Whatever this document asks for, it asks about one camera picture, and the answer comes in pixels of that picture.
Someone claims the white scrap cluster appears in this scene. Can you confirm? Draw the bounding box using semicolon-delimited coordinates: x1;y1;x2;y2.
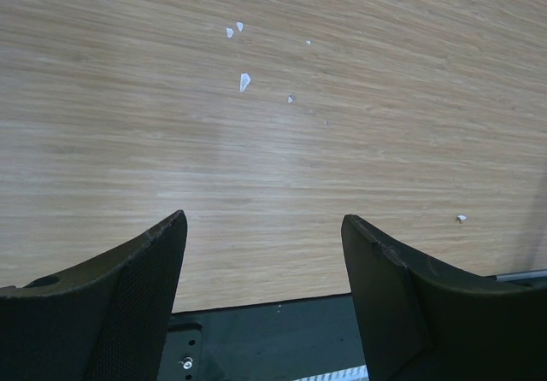
222;0;320;108

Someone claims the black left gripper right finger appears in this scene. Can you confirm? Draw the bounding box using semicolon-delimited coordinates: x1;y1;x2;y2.
341;214;546;380

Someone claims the white slotted cable duct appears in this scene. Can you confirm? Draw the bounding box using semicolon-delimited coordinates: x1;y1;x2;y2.
295;365;369;381

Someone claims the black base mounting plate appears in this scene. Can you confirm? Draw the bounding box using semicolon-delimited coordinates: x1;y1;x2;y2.
158;294;366;380

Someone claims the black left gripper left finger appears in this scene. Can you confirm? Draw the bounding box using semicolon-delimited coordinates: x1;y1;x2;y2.
1;210;187;380

